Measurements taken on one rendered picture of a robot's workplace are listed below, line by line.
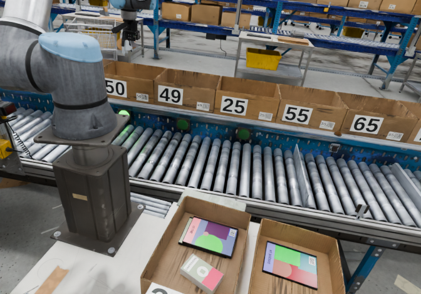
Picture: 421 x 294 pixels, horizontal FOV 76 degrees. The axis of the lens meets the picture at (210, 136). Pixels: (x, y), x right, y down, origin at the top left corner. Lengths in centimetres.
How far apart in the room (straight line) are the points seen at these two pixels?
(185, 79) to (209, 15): 400
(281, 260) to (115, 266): 59
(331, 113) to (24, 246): 214
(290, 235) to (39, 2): 115
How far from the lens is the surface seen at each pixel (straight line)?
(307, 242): 119
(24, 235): 234
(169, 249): 109
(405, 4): 668
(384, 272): 241
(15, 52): 90
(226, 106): 170
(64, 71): 82
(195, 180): 138
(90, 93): 84
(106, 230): 108
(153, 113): 177
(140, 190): 140
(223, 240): 110
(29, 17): 98
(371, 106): 215
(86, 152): 93
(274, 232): 116
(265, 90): 196
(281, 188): 144
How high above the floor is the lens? 164
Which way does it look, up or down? 30 degrees down
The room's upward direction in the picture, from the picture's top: 6 degrees clockwise
